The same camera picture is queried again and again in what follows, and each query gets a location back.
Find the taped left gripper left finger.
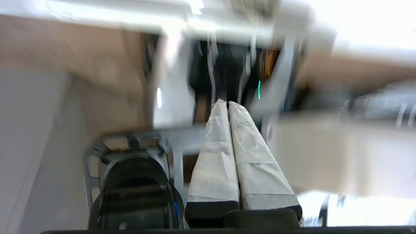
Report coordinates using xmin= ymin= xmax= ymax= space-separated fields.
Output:
xmin=184 ymin=99 xmax=240 ymax=228

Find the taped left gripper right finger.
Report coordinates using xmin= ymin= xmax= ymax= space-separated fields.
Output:
xmin=228 ymin=101 xmax=303 ymax=221

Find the silver black robot base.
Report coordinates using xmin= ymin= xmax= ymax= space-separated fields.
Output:
xmin=84 ymin=31 xmax=306 ymax=229

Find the glossy white drawer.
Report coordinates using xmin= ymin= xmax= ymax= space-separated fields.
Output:
xmin=0 ymin=0 xmax=416 ymax=62

